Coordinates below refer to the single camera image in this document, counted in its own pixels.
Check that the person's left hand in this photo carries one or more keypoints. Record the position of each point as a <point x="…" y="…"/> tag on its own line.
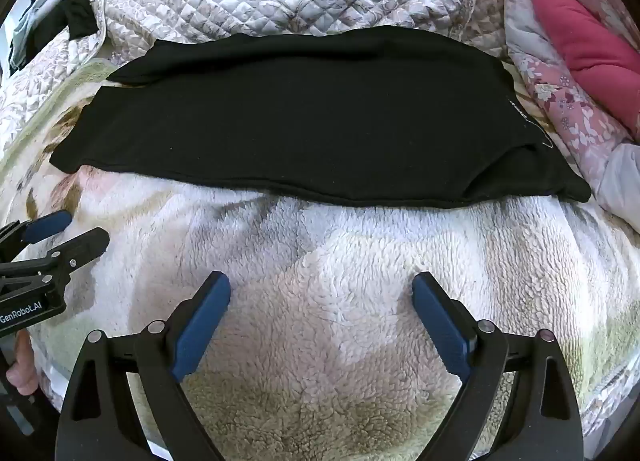
<point x="24" y="366"/>

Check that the black garment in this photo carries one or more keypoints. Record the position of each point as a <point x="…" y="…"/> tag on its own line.
<point x="80" y="11"/>

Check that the black pants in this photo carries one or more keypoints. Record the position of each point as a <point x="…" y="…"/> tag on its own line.
<point x="300" y="116"/>

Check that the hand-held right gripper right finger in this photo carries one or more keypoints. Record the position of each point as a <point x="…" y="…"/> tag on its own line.
<point x="440" y="321"/>

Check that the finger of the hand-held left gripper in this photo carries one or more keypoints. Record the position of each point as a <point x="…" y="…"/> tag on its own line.
<point x="82" y="246"/>
<point x="47" y="227"/>

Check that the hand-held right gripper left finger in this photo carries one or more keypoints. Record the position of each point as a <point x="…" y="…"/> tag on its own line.
<point x="200" y="331"/>

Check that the floral fleece blanket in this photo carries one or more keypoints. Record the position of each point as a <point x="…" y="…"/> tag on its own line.
<point x="325" y="271"/>

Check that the pink floral quilt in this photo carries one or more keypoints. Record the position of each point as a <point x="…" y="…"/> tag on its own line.
<point x="567" y="111"/>

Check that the pink cushion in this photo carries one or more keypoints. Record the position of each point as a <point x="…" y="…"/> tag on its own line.
<point x="585" y="46"/>

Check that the dark clothes on chair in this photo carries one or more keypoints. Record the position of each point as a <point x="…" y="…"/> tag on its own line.
<point x="35" y="26"/>

